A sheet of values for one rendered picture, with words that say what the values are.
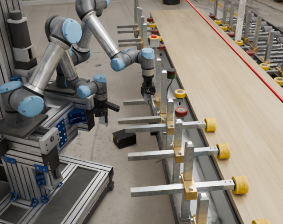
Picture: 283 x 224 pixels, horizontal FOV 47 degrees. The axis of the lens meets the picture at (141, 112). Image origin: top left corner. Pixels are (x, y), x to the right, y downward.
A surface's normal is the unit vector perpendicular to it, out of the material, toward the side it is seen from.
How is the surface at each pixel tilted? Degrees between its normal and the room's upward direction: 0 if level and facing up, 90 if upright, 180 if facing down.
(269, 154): 0
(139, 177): 0
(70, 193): 0
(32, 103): 95
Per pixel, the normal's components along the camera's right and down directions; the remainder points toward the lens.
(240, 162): -0.03, -0.86
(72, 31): 0.80, 0.21
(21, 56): -0.35, 0.49
